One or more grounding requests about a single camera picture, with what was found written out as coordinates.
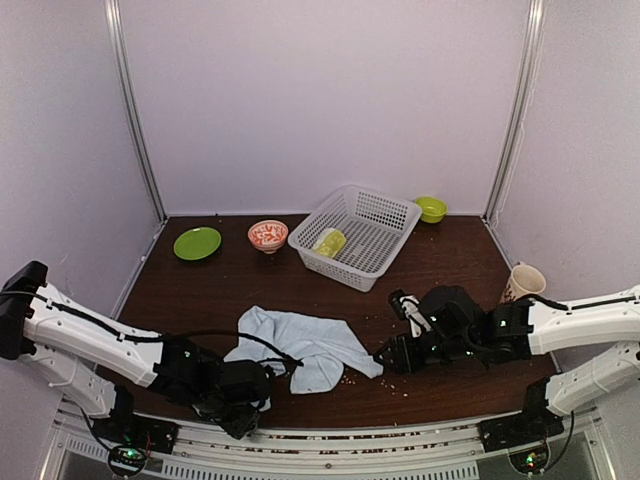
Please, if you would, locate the aluminium corner post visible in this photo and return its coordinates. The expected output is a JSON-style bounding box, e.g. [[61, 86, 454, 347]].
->
[[104, 0, 168, 223], [483, 0, 546, 225]]

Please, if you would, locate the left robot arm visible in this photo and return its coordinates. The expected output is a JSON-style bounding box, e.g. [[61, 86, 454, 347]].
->
[[1, 261, 273, 444]]

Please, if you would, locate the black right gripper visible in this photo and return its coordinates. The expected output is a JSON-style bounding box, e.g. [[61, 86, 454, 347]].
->
[[373, 331, 478, 376]]

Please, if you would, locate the green crocodile pattern towel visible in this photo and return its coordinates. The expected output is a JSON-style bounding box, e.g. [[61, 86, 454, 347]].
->
[[311, 227, 347, 259]]

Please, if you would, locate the green round plate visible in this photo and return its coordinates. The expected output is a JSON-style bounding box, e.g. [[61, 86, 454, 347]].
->
[[173, 227, 222, 261]]

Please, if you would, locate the left aluminium corner post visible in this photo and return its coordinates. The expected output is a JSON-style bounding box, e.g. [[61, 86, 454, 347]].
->
[[104, 0, 168, 223]]

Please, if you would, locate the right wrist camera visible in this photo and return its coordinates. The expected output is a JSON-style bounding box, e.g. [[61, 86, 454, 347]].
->
[[388, 289, 429, 338]]

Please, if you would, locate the light blue towel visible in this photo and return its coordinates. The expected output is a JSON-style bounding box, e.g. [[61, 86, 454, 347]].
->
[[238, 306, 384, 395]]

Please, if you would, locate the white perforated plastic basket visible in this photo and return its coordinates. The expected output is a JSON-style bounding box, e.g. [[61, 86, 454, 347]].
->
[[288, 185, 422, 293]]

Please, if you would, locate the red white patterned bowl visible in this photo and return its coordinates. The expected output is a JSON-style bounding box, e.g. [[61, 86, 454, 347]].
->
[[247, 220, 289, 254]]

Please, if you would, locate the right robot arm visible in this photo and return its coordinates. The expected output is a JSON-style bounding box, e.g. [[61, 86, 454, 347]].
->
[[373, 286, 639, 451]]

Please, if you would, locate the aluminium front rail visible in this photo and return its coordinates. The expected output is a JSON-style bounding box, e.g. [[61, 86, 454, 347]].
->
[[40, 401, 621, 479]]

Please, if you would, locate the right aluminium corner post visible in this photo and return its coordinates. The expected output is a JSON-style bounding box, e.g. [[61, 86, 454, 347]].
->
[[483, 0, 546, 225]]

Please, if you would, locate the small lime green bowl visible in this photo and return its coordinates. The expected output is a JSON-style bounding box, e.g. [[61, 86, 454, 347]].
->
[[414, 196, 448, 224]]

